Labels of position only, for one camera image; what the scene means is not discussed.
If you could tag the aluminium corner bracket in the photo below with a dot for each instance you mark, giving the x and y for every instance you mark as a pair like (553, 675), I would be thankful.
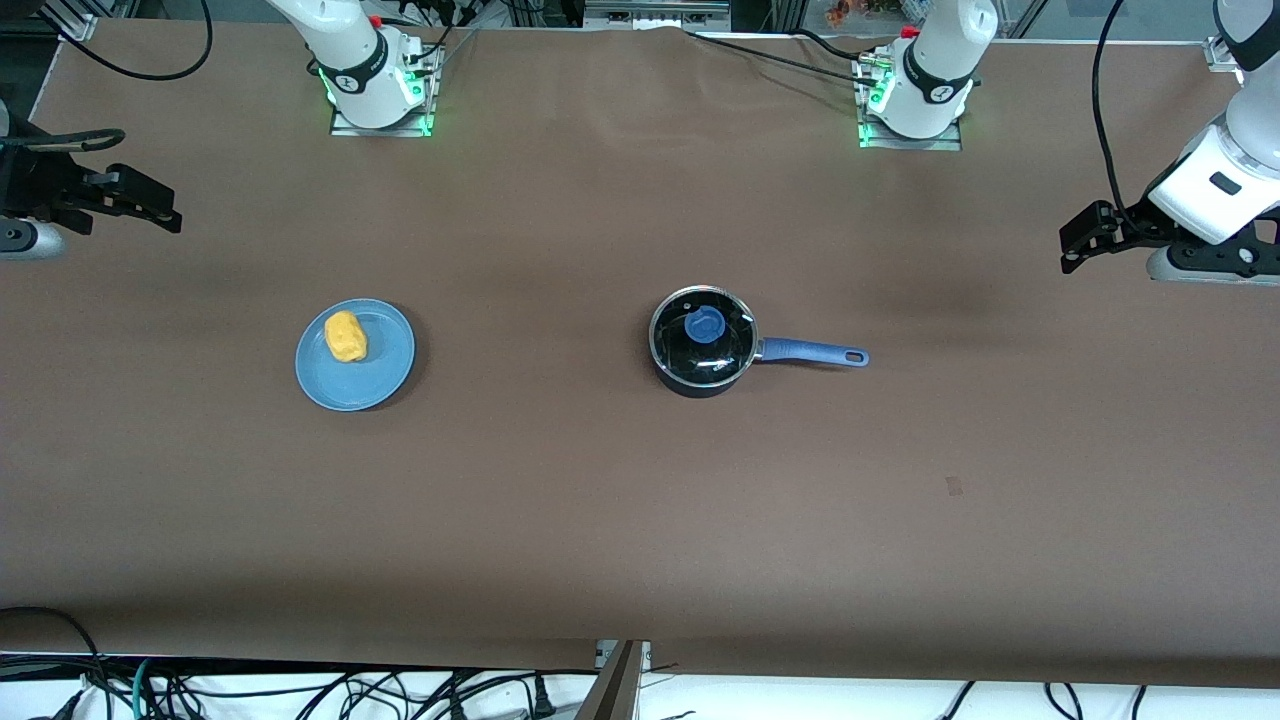
(1222, 55)
(72, 25)

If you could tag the brown table cover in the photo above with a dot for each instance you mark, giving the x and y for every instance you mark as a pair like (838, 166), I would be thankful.
(600, 520)

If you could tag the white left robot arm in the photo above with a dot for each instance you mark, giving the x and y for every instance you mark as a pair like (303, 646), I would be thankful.
(940, 60)

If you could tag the blue plate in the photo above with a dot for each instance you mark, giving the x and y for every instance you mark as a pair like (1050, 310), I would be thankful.
(380, 372)

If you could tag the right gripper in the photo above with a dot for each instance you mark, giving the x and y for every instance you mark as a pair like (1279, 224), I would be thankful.
(22, 181)

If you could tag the yellow potato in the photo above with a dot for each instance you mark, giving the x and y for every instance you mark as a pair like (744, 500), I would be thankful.
(346, 337)

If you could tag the black power plug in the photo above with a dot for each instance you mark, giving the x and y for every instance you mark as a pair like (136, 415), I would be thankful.
(544, 697)

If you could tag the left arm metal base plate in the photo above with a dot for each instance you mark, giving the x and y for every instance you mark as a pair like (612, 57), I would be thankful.
(868, 100)

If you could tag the glass lid with blue knob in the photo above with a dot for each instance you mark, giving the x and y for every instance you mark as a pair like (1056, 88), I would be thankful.
(705, 326)

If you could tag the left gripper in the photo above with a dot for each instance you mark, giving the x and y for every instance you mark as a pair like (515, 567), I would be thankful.
(1137, 226)

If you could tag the aluminium profile post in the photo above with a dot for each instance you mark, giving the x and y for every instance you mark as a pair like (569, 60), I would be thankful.
(615, 690)

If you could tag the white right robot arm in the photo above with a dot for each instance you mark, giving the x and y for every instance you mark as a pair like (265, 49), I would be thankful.
(365, 55)

